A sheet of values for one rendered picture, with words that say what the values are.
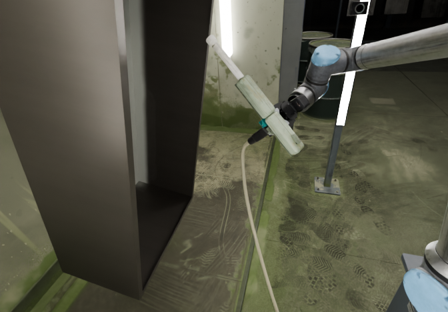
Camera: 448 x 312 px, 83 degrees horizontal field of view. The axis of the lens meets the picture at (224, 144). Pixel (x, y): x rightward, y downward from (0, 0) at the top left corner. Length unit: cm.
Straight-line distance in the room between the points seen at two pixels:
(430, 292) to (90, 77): 90
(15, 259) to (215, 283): 109
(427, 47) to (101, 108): 83
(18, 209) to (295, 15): 251
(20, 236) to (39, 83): 131
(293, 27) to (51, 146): 226
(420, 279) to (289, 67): 220
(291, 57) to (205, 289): 209
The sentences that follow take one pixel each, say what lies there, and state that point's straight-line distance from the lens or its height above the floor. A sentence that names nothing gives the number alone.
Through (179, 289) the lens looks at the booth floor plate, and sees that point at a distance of 169.
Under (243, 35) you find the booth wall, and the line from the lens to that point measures 270.
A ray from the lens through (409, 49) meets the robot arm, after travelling 93.
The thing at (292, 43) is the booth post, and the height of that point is 102.
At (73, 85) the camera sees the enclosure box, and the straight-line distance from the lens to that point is 64.
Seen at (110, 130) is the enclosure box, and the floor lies 123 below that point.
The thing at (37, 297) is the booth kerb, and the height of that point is 9.
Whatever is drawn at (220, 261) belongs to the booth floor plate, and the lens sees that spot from 175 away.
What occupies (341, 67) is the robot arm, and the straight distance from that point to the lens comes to 106.
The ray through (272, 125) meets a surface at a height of 110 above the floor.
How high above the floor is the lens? 149
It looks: 31 degrees down
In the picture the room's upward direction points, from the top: 4 degrees counter-clockwise
